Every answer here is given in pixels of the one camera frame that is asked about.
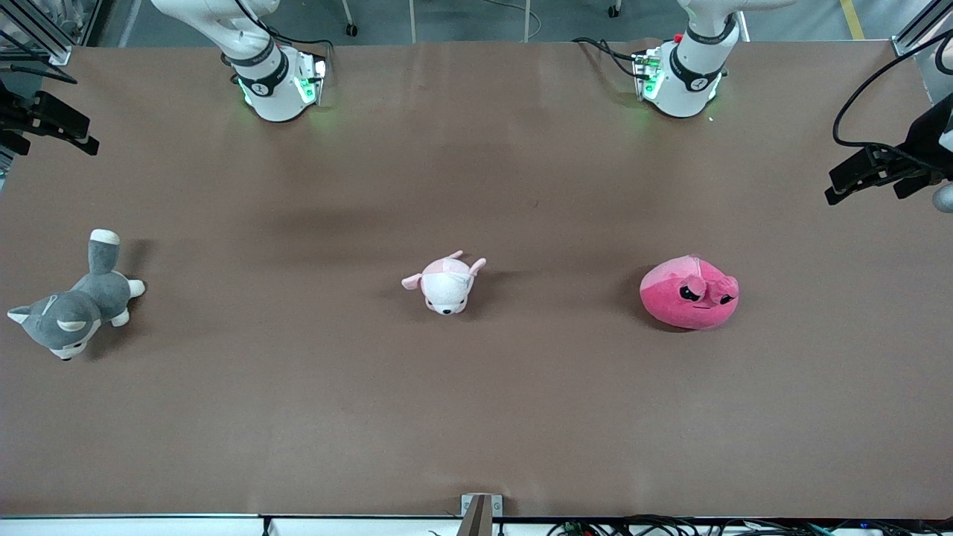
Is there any grey metal mounting bracket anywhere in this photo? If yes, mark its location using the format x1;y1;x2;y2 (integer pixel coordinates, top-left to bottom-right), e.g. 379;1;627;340
460;494;504;536

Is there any pink round plush toy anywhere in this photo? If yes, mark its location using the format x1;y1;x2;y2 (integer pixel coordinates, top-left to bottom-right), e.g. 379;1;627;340
639;255;740;331

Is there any small white pink plush dog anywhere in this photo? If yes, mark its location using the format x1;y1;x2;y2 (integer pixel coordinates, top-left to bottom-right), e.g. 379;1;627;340
401;251;488;316

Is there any black cable bundle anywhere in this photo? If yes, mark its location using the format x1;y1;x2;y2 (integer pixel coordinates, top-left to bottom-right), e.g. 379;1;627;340
547;515;953;536

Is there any black arm base cable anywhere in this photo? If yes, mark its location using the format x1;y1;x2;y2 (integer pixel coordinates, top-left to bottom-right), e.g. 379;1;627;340
257;26;336;59
572;36;643;79

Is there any black left arm base cable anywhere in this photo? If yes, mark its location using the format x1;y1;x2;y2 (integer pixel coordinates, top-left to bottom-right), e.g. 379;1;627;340
572;36;643;79

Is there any grey white husky plush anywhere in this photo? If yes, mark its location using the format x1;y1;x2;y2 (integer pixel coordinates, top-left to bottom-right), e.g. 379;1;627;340
7;229;147;362

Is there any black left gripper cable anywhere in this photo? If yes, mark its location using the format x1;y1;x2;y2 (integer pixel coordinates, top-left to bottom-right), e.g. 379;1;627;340
832;30;953;161

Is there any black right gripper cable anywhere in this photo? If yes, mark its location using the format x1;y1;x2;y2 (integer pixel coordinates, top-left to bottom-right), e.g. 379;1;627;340
0;63;78;85

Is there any brown table cover sheet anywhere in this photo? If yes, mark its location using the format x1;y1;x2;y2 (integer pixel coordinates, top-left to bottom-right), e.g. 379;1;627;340
0;39;953;520

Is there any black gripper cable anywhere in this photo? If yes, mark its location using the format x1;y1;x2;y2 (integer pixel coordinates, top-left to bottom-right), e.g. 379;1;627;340
832;30;953;161
0;63;78;85

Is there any black right arm base cable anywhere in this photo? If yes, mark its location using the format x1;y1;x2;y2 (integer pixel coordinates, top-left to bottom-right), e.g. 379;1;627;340
257;26;336;59

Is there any aluminium frame profile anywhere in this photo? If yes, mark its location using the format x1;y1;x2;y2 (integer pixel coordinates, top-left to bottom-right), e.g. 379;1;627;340
0;0;73;66
892;0;953;57

